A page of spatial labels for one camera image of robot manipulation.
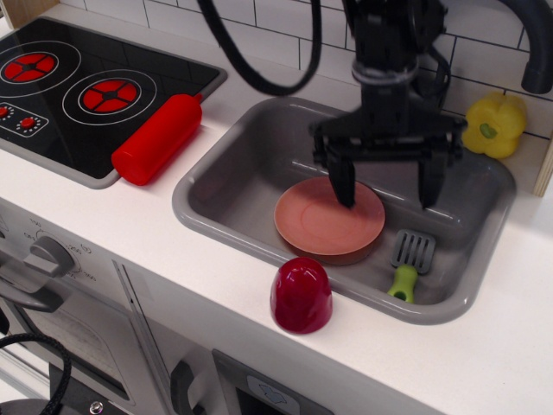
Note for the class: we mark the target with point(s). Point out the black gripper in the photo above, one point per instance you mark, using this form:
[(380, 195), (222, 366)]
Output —
[(399, 119)]

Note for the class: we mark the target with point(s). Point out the dark red cup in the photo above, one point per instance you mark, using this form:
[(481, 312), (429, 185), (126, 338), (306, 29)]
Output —
[(301, 297)]

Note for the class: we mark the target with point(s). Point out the grey oven door handle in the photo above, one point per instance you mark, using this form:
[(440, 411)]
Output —
[(26, 289)]

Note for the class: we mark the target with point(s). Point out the wooden side panel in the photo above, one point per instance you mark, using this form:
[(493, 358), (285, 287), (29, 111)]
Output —
[(544, 174)]

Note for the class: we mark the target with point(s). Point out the grey sink basin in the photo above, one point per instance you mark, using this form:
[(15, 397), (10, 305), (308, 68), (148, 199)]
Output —
[(231, 193)]

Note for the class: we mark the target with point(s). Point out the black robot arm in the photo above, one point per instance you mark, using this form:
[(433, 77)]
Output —
[(391, 35)]

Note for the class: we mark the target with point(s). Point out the black toy stove top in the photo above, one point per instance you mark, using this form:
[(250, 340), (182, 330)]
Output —
[(70, 96)]

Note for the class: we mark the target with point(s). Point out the grey spatula green handle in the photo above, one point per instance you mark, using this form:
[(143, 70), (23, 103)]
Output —
[(411, 258)]

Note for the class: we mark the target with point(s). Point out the grey oven knob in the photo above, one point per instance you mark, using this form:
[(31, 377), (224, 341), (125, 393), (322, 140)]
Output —
[(49, 257)]

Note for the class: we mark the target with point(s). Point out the pink plate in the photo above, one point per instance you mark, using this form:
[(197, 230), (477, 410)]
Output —
[(309, 217)]

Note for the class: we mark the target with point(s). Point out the dark grey dishwasher handle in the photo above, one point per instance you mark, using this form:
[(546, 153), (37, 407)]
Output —
[(181, 379)]

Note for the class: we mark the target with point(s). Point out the yellow bell pepper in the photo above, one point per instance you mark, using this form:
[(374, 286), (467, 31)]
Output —
[(495, 124)]

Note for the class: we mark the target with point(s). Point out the dark grey faucet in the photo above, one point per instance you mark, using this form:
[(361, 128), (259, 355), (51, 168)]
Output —
[(536, 18)]

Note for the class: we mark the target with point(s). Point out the red ketchup bottle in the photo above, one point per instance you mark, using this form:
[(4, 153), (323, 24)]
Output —
[(150, 147)]

